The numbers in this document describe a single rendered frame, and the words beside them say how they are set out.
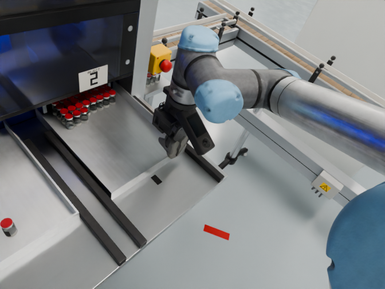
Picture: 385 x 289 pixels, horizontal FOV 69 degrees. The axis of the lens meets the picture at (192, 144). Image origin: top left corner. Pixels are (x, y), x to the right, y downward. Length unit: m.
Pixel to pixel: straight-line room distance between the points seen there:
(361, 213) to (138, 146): 0.68
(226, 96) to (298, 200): 1.74
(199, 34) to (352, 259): 0.44
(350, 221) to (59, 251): 0.57
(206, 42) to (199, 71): 0.06
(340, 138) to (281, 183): 1.75
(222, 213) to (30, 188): 1.29
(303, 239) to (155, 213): 1.42
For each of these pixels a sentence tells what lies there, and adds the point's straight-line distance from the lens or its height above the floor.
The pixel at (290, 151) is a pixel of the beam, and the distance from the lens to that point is 1.62.
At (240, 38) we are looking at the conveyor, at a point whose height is 0.89.
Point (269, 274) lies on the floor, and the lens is 1.79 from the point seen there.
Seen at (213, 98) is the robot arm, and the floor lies 1.24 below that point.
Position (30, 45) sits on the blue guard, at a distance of 0.68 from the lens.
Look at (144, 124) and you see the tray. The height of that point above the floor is 0.88.
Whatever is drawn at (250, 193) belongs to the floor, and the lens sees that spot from 1.98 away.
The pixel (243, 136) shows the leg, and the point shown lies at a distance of 1.76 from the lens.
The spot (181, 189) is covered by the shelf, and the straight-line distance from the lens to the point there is 0.76.
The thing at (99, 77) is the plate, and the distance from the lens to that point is 0.82.
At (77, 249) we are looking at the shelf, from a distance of 0.67.
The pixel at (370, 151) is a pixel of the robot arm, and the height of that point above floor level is 1.31.
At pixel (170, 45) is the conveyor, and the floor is 0.93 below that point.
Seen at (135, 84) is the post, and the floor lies 0.95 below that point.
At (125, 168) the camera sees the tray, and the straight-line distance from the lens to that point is 0.77.
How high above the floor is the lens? 1.51
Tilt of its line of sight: 46 degrees down
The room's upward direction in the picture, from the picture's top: 20 degrees clockwise
